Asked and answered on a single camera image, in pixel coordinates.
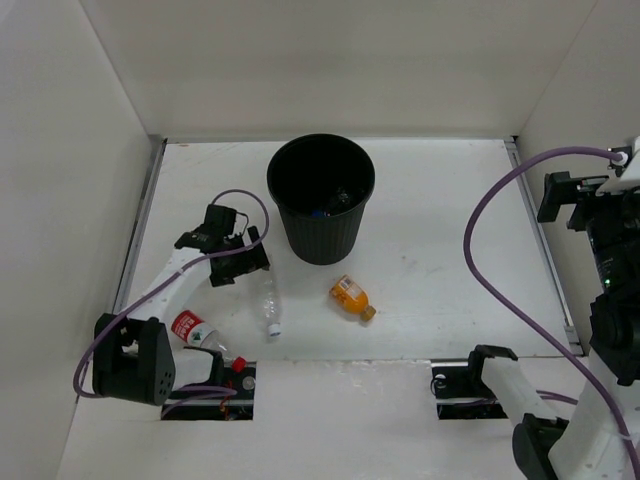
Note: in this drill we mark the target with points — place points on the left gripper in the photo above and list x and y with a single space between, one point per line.
245 262

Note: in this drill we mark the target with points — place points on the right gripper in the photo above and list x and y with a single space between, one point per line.
587 199

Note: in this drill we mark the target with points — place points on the clear bottle white cap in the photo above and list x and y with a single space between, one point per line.
267 302

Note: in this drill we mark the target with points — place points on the orange juice bottle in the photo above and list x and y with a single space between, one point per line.
352 298

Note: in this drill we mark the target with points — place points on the clear bottle blue label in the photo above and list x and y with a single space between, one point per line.
339 201

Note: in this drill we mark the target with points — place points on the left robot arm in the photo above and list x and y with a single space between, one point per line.
132 356

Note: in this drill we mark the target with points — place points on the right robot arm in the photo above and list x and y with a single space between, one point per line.
601 439

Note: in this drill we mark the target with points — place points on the black plastic waste bin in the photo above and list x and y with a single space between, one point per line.
305 171

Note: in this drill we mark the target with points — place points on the clear bottle red label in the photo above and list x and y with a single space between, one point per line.
195 332

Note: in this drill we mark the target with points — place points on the left aluminium rail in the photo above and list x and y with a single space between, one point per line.
158 147

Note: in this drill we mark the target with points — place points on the aluminium rail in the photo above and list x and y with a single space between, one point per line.
571 334
158 147

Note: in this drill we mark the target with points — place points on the right aluminium rail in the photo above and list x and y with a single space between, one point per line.
571 334

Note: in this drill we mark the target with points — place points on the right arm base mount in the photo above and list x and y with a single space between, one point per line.
457 397

